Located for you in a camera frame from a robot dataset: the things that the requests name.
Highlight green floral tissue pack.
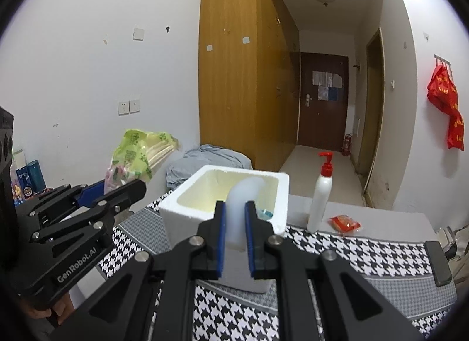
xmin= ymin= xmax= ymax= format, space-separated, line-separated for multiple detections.
xmin=104 ymin=129 xmax=180 ymax=193

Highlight white face mask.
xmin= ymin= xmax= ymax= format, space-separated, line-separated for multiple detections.
xmin=226 ymin=176 xmax=266 ymax=252

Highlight blue face mask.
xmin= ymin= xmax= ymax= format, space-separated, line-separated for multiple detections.
xmin=257 ymin=209 xmax=273 ymax=221

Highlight person's left hand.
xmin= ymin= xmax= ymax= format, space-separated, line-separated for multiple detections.
xmin=18 ymin=293 xmax=75 ymax=325

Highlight blue cans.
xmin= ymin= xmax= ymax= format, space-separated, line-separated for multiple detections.
xmin=12 ymin=150 xmax=46 ymax=206

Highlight red snack packet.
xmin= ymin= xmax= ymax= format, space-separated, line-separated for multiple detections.
xmin=328 ymin=215 xmax=361 ymax=234

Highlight white pump bottle red top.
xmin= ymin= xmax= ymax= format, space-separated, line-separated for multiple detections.
xmin=307 ymin=151 xmax=333 ymax=233

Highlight houndstooth table mat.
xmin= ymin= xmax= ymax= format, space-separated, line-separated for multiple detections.
xmin=96 ymin=193 xmax=457 ymax=341

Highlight light blue cloth pile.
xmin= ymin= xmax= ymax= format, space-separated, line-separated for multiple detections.
xmin=164 ymin=143 xmax=254 ymax=192

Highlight black smartphone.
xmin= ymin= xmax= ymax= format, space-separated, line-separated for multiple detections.
xmin=424 ymin=241 xmax=452 ymax=287

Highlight red fire extinguisher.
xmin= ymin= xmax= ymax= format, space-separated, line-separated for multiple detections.
xmin=342 ymin=134 xmax=352 ymax=157

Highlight wooden wardrobe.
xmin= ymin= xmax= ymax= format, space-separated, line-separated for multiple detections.
xmin=199 ymin=0 xmax=300 ymax=171

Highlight dark brown entrance door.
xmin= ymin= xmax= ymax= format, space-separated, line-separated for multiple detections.
xmin=297 ymin=52 xmax=349 ymax=151

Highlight red hanging bag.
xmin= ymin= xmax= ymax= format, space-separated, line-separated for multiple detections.
xmin=427 ymin=62 xmax=465 ymax=151

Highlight white wall socket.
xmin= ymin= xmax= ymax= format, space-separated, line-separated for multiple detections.
xmin=117 ymin=99 xmax=141 ymax=116

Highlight white wall switch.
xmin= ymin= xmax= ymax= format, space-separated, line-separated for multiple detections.
xmin=133 ymin=28 xmax=145 ymax=41

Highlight wall coat hook rack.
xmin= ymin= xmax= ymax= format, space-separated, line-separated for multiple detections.
xmin=433 ymin=54 xmax=451 ymax=70

